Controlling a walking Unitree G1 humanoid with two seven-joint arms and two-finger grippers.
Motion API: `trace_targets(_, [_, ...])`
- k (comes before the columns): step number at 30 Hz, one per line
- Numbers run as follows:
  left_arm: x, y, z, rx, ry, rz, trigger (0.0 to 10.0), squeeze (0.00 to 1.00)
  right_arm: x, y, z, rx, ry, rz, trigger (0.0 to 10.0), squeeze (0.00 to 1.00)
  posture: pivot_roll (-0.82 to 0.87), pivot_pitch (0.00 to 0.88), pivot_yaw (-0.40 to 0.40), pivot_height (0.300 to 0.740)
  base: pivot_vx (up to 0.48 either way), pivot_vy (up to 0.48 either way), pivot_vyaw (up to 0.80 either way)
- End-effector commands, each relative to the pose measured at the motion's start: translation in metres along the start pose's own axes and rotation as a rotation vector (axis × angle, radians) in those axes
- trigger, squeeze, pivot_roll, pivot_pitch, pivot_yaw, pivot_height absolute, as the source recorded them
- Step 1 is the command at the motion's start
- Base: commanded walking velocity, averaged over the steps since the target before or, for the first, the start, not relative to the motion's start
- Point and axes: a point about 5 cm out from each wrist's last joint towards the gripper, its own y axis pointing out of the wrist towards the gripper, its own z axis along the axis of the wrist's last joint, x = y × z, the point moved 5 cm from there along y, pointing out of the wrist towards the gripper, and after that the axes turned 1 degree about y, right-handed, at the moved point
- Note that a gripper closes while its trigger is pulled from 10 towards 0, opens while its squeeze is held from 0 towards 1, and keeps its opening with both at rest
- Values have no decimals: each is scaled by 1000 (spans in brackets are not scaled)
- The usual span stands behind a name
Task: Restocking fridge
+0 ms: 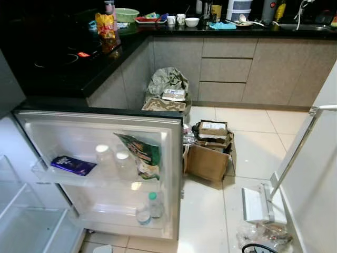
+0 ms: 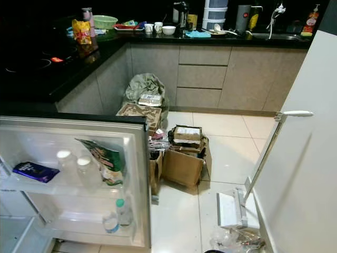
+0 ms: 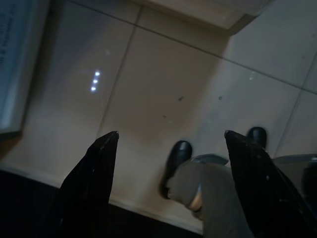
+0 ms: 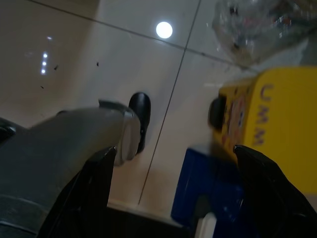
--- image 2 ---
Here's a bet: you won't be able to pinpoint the purple snack packet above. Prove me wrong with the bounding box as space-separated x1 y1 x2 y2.
12 161 61 184

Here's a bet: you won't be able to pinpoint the teal cloth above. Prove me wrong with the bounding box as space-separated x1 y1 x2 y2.
185 29 213 39

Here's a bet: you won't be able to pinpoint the white packet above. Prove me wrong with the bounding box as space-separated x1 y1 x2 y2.
137 93 163 108

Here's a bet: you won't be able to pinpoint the green snack bag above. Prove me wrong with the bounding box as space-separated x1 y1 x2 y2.
75 138 126 187

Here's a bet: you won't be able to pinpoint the white metal bar stand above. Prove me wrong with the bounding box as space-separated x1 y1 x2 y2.
215 109 315 231

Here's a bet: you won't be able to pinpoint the white stacked containers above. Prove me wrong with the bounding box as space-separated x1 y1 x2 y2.
203 0 229 30

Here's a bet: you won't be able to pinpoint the orange soap bottle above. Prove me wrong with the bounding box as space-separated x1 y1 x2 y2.
302 4 321 37

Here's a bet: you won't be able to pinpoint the olive garbage bag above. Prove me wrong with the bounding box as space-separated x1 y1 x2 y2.
125 72 167 108

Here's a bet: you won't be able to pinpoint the clear bottle blue label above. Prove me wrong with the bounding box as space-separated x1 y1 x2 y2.
102 211 121 235

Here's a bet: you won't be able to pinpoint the yellow green bottle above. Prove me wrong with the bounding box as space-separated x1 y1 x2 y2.
249 5 263 32

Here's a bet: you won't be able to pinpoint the brown cardboard box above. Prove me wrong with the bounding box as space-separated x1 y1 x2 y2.
160 145 211 189

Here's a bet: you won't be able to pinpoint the black topped grey kitchen counter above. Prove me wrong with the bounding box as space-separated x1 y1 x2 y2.
0 13 314 118

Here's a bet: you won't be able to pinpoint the black induction hob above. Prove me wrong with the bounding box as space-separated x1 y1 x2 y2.
3 45 82 74

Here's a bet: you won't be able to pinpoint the black thermos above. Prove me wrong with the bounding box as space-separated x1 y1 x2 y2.
236 4 253 34

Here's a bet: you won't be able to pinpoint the clear plastic bag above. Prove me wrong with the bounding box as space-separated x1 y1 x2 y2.
209 225 267 253

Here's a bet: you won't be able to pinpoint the white plate with spoon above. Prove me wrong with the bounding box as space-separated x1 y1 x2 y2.
207 23 240 37

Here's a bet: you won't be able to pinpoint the green capped water bottle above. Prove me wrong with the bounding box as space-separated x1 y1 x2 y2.
114 198 134 227

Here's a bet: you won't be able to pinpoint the green basin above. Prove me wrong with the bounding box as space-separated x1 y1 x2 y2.
92 14 119 31

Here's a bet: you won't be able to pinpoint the yellow snack bag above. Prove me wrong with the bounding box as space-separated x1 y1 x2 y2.
72 19 93 46

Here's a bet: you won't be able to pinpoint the cardboard box white label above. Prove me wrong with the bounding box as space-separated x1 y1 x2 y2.
171 125 204 147

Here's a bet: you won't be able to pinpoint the cardboard egg tray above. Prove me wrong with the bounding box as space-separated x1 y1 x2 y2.
116 101 163 133

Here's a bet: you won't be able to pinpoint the white capped clear bottle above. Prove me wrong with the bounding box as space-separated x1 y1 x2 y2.
56 149 80 186
75 156 98 189

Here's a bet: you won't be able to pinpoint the pink tumbler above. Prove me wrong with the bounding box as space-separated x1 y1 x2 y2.
81 6 96 25

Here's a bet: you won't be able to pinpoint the white panel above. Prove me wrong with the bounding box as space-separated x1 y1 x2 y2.
252 29 337 253

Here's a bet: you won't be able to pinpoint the black coffee press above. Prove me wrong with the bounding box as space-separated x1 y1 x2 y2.
172 1 191 30

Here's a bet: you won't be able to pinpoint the red tray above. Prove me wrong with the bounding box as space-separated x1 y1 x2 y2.
113 20 146 32

